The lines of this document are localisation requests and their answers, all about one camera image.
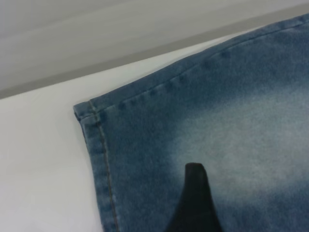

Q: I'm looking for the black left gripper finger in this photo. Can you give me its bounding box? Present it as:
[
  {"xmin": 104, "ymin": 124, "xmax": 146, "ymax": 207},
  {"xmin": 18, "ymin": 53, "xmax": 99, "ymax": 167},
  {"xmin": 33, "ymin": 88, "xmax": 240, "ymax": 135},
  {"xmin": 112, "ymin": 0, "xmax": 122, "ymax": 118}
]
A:
[{"xmin": 165, "ymin": 163, "xmax": 223, "ymax": 232}]

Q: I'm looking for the blue denim pants basketball print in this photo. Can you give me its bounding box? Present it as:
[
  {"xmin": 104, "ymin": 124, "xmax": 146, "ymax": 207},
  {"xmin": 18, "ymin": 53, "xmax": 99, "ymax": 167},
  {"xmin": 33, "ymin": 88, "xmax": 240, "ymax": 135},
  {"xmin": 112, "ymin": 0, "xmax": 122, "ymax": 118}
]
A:
[{"xmin": 73, "ymin": 12, "xmax": 309, "ymax": 232}]

